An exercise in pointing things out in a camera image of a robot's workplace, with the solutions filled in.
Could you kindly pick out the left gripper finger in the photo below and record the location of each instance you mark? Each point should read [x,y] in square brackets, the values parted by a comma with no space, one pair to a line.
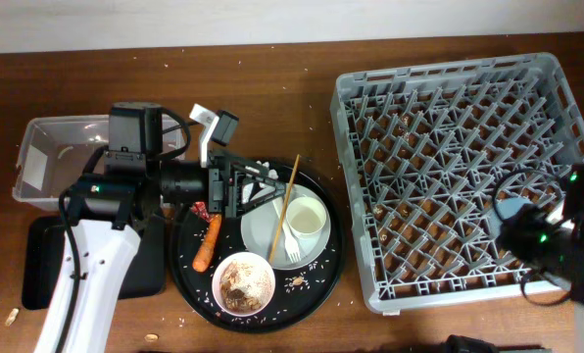
[246,171]
[239,208]

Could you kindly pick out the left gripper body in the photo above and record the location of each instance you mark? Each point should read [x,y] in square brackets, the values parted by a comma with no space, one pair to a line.
[219,201]

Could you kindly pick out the wooden chopstick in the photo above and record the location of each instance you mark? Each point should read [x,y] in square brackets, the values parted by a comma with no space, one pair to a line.
[285,206]

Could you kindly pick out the cream plastic cup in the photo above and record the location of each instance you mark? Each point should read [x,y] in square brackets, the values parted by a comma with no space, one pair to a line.
[306,217]

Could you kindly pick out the white plastic fork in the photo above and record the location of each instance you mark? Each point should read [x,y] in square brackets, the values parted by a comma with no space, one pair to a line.
[290,243]

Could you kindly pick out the blue plastic cup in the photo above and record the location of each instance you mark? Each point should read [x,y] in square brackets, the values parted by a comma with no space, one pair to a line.
[507,208]

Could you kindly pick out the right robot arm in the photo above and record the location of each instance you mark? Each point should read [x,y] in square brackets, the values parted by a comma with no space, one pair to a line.
[552,250]

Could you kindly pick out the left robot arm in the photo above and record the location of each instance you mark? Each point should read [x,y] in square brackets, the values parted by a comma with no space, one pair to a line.
[153,156]

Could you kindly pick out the grey dishwasher rack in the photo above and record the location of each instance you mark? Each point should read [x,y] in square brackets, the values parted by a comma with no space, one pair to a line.
[426,149]

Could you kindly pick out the grey plate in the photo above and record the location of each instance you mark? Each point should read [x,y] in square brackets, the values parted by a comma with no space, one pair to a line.
[258,230]

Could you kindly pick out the red snack wrapper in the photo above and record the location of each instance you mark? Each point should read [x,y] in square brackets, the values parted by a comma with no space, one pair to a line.
[199,208]

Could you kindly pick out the orange carrot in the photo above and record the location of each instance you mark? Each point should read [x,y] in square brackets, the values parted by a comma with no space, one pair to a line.
[205,254]

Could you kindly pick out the pink bowl with leftovers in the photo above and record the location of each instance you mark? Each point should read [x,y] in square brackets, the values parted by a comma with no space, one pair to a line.
[243,284]

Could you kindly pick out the peanut on table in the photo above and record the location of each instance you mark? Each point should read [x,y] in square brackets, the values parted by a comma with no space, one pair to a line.
[151,337]
[12,317]

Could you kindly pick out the clear plastic bin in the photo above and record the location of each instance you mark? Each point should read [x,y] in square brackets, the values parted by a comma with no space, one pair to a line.
[53,154]

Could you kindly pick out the black rectangular tray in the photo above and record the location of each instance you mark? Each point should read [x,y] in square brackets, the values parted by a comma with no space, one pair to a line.
[146,275]

